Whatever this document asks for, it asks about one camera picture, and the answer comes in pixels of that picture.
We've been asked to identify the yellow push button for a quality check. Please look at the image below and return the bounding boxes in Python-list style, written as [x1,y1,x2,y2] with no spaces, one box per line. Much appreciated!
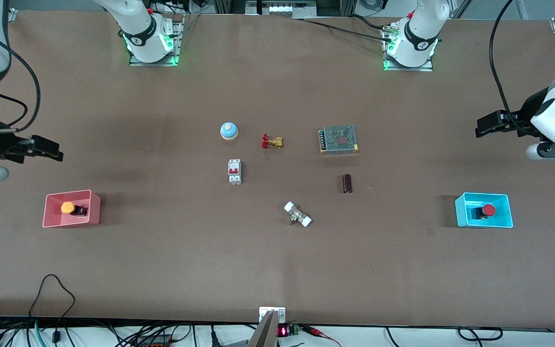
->
[61,201,89,217]

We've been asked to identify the red clip lead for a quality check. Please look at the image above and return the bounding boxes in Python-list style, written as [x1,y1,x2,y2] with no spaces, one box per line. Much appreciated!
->
[302,325,343,347]

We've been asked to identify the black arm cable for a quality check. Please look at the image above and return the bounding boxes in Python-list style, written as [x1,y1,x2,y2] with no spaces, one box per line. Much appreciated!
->
[489,0,536,133]
[0,23,42,133]

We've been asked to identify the metal valve white ends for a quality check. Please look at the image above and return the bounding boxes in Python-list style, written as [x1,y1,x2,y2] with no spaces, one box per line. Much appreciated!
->
[283,201,313,228]

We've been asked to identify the metal mesh power supply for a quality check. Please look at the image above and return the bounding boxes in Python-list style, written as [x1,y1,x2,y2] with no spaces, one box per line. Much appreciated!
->
[318,124,359,155]

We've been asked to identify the cyan plastic box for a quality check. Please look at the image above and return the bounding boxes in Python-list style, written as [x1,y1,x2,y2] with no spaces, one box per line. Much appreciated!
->
[454,192,514,228]

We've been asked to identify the red push button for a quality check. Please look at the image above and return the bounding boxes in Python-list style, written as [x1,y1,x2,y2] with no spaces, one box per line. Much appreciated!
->
[471,203,497,220]

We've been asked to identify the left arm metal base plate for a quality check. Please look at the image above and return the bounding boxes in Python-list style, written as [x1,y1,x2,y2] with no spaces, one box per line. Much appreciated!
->
[383,22,435,72]

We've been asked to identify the black table cable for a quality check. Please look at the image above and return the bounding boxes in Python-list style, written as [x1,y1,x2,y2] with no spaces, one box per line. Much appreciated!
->
[301,18,394,39]
[349,13,391,30]

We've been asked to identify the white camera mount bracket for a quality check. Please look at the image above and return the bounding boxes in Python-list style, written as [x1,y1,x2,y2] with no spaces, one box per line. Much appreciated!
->
[258,307,286,324]

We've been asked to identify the black coiled cable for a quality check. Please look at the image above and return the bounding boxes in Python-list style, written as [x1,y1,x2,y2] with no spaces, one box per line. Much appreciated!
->
[457,327,503,342]

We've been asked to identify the pink plastic box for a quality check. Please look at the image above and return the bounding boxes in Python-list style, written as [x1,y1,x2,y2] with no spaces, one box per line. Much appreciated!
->
[42,190,101,228]

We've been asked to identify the grey metal mount bar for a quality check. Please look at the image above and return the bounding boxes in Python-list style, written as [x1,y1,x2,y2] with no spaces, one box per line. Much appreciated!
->
[248,310,278,347]

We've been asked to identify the orange black device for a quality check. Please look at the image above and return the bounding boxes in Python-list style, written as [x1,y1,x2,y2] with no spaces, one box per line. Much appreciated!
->
[135,334,174,347]

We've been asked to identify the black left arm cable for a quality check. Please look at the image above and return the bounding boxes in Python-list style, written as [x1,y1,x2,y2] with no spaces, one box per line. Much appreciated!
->
[489,0,536,133]

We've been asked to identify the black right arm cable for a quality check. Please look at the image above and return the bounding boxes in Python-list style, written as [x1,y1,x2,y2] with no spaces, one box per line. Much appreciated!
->
[0,23,42,133]

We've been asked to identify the aluminium frame equipment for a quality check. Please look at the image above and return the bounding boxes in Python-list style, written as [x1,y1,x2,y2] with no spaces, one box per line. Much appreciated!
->
[245,0,317,19]

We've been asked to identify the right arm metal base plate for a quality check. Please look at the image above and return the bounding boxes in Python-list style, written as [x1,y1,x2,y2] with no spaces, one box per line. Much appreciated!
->
[129,14,183,67]

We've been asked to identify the black looped cable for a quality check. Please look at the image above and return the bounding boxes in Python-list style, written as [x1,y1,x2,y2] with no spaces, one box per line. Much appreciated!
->
[28,274,77,333]

